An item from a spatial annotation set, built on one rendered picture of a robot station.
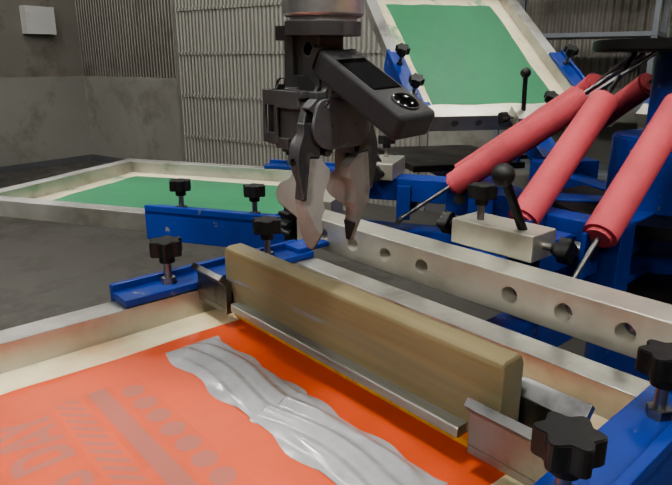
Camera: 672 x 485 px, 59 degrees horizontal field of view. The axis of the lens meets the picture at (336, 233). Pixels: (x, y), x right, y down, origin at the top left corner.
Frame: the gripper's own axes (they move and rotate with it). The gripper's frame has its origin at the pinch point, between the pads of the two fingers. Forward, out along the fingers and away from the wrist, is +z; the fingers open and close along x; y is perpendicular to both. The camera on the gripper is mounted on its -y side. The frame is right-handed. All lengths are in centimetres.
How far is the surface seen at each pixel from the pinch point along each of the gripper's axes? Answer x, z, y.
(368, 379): 2.4, 12.2, -7.5
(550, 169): -51, 0, 5
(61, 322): 19.6, 13.2, 26.1
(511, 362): 0.0, 5.7, -20.7
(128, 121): -267, 69, 689
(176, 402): 15.1, 16.4, 6.8
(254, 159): -313, 93, 482
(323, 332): 1.2, 10.8, 0.5
